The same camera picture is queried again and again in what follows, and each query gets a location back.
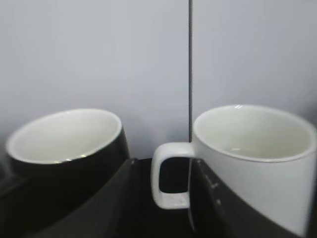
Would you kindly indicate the white ceramic mug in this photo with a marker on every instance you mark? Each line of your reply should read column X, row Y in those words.
column 266, row 156

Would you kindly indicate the black ceramic mug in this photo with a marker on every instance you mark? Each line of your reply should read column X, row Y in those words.
column 66, row 157

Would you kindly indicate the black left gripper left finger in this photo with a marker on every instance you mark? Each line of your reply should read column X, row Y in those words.
column 113, row 212

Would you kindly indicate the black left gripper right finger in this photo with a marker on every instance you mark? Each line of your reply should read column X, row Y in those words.
column 217, row 212

